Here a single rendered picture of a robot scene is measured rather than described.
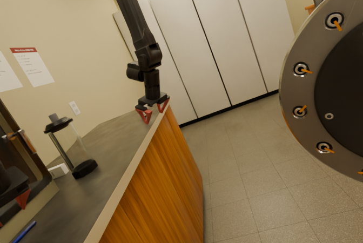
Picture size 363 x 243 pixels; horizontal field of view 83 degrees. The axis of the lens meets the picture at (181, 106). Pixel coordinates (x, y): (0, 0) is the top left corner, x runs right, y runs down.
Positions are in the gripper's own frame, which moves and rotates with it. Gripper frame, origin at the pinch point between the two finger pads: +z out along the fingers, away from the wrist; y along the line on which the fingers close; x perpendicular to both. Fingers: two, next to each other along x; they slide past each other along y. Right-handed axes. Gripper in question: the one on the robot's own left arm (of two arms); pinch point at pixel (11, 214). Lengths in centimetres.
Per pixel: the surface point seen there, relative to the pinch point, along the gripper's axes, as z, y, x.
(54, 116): -0.4, -27.4, -28.3
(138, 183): 22.1, -34.7, 5.9
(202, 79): 88, -287, -80
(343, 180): 64, -138, 98
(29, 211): 18.2, -5.3, -13.6
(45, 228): 13.2, -4.2, -0.4
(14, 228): 17.1, -0.2, -11.0
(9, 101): 16, -34, -89
